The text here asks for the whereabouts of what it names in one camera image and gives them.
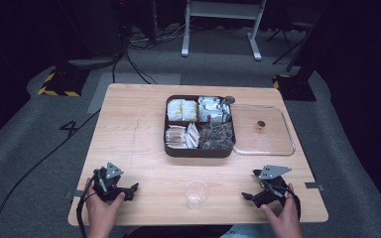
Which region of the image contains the pile of white yellow packets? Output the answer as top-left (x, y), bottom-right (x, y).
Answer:
top-left (167, 98), bottom-right (198, 122)

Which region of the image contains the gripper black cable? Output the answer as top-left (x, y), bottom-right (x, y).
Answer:
top-left (289, 190), bottom-right (303, 221)
top-left (75, 174), bottom-right (98, 238)

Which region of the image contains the white desk frame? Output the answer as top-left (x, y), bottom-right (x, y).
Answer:
top-left (181, 0), bottom-right (268, 61)

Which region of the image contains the black tripod stand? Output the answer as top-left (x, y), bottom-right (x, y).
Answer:
top-left (265, 19), bottom-right (314, 65)

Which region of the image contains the bundle of floor cables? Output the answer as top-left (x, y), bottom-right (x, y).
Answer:
top-left (111, 19), bottom-right (192, 85)

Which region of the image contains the person's right hand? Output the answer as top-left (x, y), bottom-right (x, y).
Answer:
top-left (260, 182), bottom-right (304, 234)

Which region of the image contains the grey tape strip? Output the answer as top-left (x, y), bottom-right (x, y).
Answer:
top-left (64, 189), bottom-right (85, 200)
top-left (304, 181), bottom-right (324, 191)

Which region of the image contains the pile of white paper packets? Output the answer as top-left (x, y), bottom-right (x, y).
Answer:
top-left (185, 122), bottom-right (200, 150)

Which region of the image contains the clear plastic cup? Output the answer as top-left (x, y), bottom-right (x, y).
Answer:
top-left (184, 179), bottom-right (210, 211)

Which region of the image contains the yellow black striped base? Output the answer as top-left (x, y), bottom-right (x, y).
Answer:
top-left (37, 64), bottom-right (91, 98)
top-left (272, 73), bottom-right (318, 102)

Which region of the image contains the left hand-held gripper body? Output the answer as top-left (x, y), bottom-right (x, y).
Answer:
top-left (92, 161), bottom-right (127, 203)

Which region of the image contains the clear lid with brown knob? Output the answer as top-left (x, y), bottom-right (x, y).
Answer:
top-left (228, 103), bottom-right (297, 157)

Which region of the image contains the pile of clear wrapped sticks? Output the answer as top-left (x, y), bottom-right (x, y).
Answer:
top-left (165, 124), bottom-right (189, 149)

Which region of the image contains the brown compartment box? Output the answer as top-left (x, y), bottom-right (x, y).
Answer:
top-left (163, 94), bottom-right (236, 159)

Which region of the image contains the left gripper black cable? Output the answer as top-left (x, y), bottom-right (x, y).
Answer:
top-left (75, 174), bottom-right (98, 238)

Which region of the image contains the pile of silver packets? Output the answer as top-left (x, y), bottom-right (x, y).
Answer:
top-left (197, 96), bottom-right (231, 124)

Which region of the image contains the long black floor cable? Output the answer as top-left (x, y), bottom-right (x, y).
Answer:
top-left (0, 108), bottom-right (102, 238)

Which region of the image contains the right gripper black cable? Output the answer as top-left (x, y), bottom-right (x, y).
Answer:
top-left (289, 190), bottom-right (303, 221)

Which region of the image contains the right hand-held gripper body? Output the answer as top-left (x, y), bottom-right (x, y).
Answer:
top-left (253, 164), bottom-right (294, 209)

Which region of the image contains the pile of brown packets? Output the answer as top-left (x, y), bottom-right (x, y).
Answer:
top-left (197, 121), bottom-right (235, 151)

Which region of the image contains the person's left hand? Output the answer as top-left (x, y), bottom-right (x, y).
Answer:
top-left (84, 178), bottom-right (127, 234)

